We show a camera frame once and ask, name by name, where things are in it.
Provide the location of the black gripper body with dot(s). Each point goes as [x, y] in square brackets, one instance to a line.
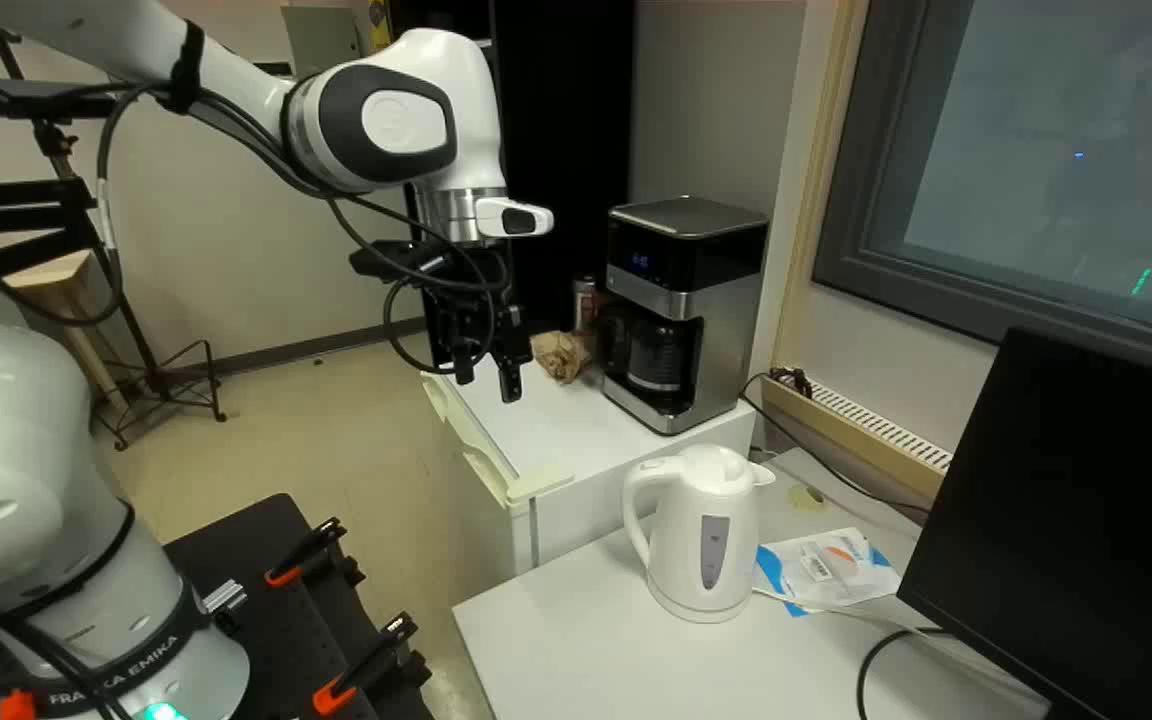
[468, 315]

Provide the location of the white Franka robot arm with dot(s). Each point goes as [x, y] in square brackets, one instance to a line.
[18, 466]

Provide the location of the black silver coffee maker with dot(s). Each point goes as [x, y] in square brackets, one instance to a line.
[680, 315]

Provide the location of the crumpled brown paper ball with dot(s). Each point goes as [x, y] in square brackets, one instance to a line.
[556, 359]

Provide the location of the small brown bottle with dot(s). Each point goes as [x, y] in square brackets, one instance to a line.
[587, 315]

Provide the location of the tall black shelf cabinet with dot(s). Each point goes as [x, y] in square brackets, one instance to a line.
[568, 132]

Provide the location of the orange black clamp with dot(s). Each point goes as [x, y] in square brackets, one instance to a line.
[12, 705]
[360, 661]
[307, 551]

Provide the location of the white electric kettle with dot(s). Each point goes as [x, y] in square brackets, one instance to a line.
[700, 534]

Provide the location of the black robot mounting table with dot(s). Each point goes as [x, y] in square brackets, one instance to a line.
[282, 627]

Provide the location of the white baseboard heater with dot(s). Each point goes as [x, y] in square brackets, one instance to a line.
[869, 442]

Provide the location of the blue white plastic packet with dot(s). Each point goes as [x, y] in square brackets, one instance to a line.
[829, 567]

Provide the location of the grey framed window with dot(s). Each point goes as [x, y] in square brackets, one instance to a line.
[1058, 161]

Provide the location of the black computer monitor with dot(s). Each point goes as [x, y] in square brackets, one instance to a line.
[1080, 534]

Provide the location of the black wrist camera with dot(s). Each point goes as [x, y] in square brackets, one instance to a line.
[386, 257]

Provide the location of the black camera tripod stand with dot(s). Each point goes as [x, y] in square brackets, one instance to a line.
[41, 235]

